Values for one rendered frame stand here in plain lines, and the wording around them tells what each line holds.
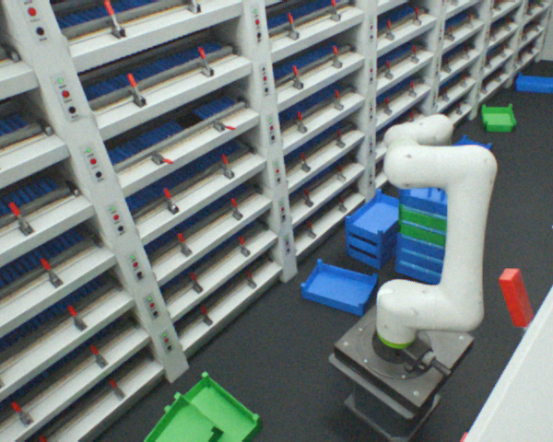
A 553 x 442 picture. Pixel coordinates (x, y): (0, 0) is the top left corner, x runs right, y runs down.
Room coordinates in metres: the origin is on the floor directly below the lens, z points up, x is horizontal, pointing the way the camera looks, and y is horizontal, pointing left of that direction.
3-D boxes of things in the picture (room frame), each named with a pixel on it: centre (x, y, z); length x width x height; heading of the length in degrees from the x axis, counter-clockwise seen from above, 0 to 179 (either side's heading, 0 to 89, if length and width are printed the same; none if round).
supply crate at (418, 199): (1.55, -0.71, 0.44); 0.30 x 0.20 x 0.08; 49
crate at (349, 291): (1.49, -0.24, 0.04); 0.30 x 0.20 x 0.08; 56
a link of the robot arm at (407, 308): (0.89, -0.33, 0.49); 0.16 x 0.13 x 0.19; 74
